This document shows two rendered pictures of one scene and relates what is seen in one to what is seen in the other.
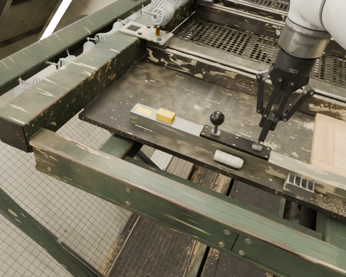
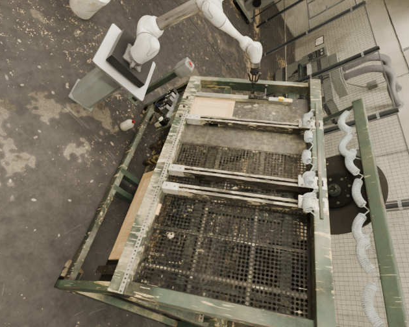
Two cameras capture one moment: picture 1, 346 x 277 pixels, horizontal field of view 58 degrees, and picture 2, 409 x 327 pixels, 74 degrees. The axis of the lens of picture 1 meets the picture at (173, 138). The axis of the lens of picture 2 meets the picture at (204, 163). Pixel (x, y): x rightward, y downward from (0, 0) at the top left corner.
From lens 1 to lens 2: 3.09 m
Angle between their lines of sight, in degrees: 86
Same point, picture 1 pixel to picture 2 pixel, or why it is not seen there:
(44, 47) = (365, 146)
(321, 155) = (231, 105)
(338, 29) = not seen: hidden behind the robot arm
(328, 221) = not seen: hidden behind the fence
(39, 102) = (313, 84)
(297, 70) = not seen: hidden behind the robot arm
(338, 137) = (224, 113)
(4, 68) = (362, 127)
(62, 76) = (317, 93)
